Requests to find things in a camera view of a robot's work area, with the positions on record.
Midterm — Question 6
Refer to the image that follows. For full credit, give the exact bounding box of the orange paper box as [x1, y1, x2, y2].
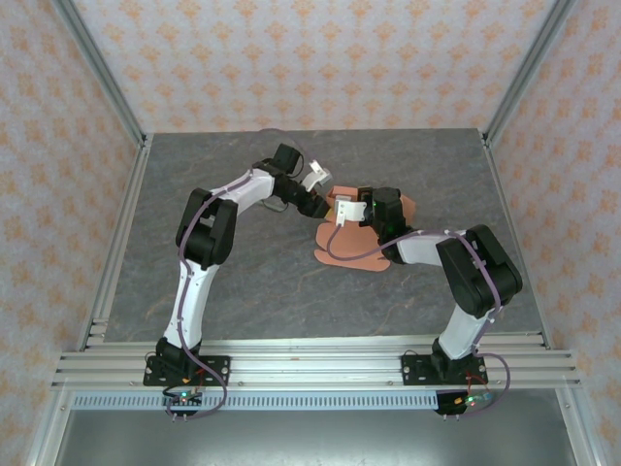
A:
[313, 183, 418, 274]

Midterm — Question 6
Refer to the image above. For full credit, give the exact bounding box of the grey metal sheet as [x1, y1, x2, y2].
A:
[48, 410, 581, 466]

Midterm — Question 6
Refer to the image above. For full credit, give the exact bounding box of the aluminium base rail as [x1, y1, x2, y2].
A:
[50, 332, 583, 390]

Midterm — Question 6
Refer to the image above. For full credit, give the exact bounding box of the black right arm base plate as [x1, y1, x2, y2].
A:
[401, 352, 486, 387]

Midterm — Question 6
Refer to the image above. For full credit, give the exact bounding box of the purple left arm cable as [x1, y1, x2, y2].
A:
[164, 128, 321, 423]

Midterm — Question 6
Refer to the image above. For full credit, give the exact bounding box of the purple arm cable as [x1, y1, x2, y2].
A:
[325, 220, 511, 419]
[164, 128, 321, 423]

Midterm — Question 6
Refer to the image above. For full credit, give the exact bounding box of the grey slotted cable duct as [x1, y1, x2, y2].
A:
[72, 391, 501, 413]

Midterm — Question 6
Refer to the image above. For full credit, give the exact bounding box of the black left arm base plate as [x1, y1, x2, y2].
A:
[143, 355, 232, 388]

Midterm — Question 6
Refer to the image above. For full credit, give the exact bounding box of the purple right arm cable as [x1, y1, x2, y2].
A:
[325, 220, 511, 419]

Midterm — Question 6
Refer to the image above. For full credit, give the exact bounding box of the aluminium upright frame post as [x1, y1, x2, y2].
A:
[50, 0, 149, 147]
[483, 0, 581, 145]

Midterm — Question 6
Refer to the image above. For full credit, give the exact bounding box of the aluminium frame leg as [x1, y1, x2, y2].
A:
[555, 385, 605, 466]
[23, 387, 79, 466]

